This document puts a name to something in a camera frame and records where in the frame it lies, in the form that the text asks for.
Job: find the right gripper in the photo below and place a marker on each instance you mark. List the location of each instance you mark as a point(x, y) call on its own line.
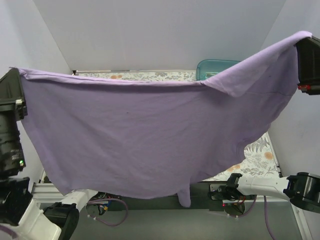
point(309, 88)

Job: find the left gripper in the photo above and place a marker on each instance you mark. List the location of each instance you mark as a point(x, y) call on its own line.
point(13, 105)

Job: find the purple t shirt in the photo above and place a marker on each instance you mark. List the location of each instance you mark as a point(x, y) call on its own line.
point(144, 139)

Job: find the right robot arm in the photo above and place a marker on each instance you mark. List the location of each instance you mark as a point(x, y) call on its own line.
point(303, 189)

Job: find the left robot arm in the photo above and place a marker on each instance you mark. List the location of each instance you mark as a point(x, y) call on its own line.
point(20, 216)

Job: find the teal plastic bin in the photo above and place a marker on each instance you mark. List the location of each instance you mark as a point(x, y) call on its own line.
point(210, 67)

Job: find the floral table mat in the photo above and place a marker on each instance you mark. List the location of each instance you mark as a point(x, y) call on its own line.
point(259, 161)

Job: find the aluminium frame rail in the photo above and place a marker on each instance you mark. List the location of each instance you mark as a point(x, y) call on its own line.
point(45, 192)

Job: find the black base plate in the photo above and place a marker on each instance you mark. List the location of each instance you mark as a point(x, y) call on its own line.
point(205, 195)

